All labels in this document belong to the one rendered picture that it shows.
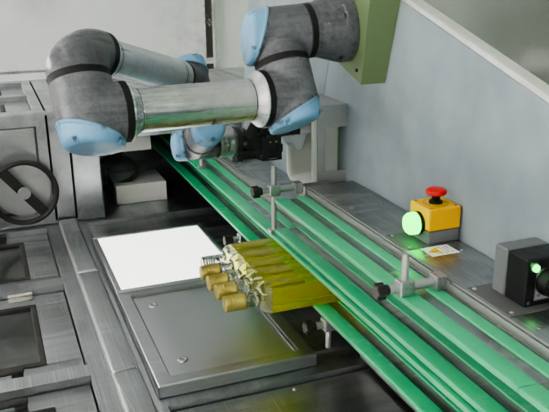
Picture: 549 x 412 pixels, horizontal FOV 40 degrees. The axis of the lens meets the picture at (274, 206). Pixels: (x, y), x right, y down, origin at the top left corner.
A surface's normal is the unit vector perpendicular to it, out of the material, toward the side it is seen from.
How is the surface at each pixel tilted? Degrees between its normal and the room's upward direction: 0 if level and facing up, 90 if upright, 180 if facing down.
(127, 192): 90
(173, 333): 90
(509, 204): 0
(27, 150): 90
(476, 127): 0
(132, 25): 90
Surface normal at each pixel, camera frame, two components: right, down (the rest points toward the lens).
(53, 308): -0.01, -0.95
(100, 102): 0.40, -0.22
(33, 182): 0.36, 0.29
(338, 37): 0.05, 0.52
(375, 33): 0.35, 0.55
